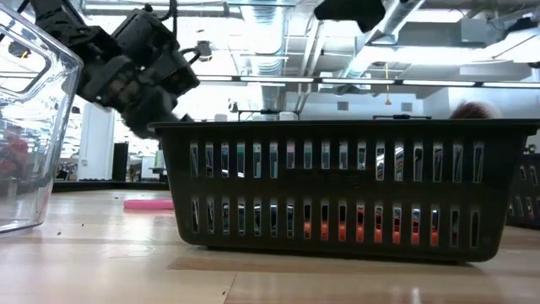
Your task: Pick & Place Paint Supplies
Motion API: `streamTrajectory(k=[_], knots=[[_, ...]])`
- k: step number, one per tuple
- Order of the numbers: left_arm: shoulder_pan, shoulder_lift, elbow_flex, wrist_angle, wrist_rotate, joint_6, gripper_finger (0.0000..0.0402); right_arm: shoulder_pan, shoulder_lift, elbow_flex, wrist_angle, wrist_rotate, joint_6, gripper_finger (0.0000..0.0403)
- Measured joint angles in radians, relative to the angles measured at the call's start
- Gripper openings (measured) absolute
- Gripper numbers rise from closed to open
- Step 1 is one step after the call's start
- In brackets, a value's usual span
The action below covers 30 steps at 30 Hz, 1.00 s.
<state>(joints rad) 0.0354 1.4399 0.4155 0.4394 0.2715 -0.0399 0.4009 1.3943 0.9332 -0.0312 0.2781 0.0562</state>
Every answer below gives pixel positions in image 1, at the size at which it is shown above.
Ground black metal table frame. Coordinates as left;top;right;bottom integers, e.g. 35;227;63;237
52;180;170;192

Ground ceiling light rail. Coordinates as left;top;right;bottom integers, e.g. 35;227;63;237
196;73;540;89

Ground yellow hanging cone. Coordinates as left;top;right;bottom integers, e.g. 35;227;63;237
383;62;392;106

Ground orange-handled scissors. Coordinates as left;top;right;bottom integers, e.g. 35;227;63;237
303;202;442;247

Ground black ceiling dome camera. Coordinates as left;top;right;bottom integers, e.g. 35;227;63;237
195;40;213;61

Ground person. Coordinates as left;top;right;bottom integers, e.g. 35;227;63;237
449;100;502;121

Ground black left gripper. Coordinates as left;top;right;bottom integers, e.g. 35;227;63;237
78;54;196;140

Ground black background box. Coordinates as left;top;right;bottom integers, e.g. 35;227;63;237
111;142;130;182

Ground clear plastic container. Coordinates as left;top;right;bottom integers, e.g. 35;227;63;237
0;2;84;235

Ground white column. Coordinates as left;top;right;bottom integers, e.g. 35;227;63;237
78;100;116;182

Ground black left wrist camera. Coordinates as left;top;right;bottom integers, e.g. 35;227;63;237
158;44;202;99

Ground ribbed silver ventilation duct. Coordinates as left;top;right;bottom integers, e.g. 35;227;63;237
238;0;293;77

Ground black slotted plastic basket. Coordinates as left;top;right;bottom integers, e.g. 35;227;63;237
505;152;540;231
148;118;540;263

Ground black background frame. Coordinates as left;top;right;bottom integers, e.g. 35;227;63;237
237;108;302;122
372;113;433;121

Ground smooth silver ventilation duct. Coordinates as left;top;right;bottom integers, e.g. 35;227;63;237
341;0;427;79

